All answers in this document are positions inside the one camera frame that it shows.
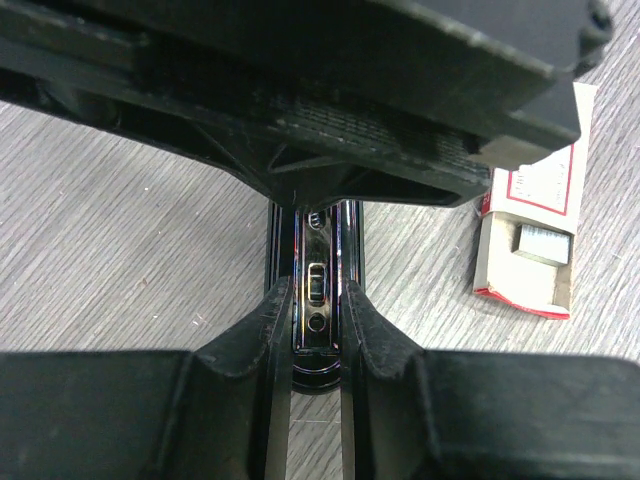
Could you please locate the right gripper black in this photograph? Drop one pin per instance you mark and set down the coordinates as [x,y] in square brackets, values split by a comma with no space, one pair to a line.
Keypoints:
[498,72]

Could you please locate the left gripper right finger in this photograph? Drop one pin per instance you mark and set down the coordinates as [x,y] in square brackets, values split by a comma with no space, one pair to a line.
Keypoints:
[413,413]

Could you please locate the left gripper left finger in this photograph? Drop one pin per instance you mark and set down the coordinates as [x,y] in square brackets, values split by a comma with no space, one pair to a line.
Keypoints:
[219,412]

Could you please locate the black stapler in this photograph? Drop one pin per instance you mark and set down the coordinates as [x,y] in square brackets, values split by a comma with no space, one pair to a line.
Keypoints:
[318,250]

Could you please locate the red white staple box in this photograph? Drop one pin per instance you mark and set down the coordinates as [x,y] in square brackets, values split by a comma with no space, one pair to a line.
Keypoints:
[547,194]

